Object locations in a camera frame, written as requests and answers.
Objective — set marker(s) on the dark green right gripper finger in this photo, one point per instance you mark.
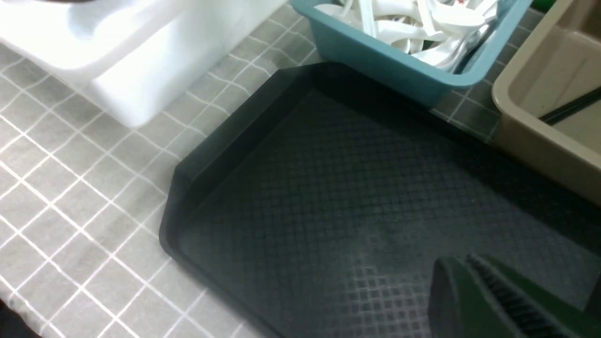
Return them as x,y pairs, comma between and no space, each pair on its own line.
478,296

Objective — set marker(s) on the black serving tray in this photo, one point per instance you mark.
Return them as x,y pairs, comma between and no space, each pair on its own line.
318,208

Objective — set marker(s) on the black chopstick in bin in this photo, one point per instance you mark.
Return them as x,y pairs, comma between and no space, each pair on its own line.
572,107

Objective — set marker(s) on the brown plastic bin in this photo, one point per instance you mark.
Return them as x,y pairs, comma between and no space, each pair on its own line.
558,62

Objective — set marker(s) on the teal plastic bin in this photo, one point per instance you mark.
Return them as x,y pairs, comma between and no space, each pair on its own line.
401,72

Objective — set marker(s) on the white spoon front pile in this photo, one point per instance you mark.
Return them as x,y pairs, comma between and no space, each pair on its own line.
441,33

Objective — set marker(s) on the large white plastic bin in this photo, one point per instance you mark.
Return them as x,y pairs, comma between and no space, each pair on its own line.
131,58

